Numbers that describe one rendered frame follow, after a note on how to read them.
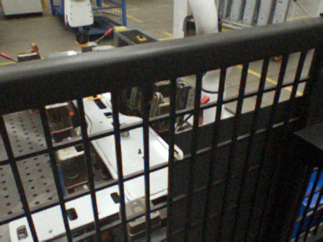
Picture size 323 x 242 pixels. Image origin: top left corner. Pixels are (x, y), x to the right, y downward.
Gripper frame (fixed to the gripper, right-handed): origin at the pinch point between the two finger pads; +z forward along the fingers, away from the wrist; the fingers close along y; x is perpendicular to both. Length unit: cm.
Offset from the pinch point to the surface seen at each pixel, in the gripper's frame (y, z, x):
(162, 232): 19, 24, 82
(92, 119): 7.9, 26.1, 20.6
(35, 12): -155, 110, -648
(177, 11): -269, 60, -272
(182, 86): -11, 6, 51
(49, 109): 20.3, 22.8, 9.2
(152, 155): 2, 26, 53
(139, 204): 20, 21, 74
